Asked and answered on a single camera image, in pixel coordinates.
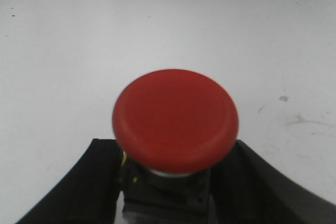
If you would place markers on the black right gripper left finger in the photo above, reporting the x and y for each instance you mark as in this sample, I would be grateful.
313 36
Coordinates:
88 193

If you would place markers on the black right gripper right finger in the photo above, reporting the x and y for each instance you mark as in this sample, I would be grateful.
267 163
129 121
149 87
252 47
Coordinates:
247 189

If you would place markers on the red mushroom push button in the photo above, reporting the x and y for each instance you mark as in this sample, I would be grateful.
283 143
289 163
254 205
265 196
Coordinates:
173 125

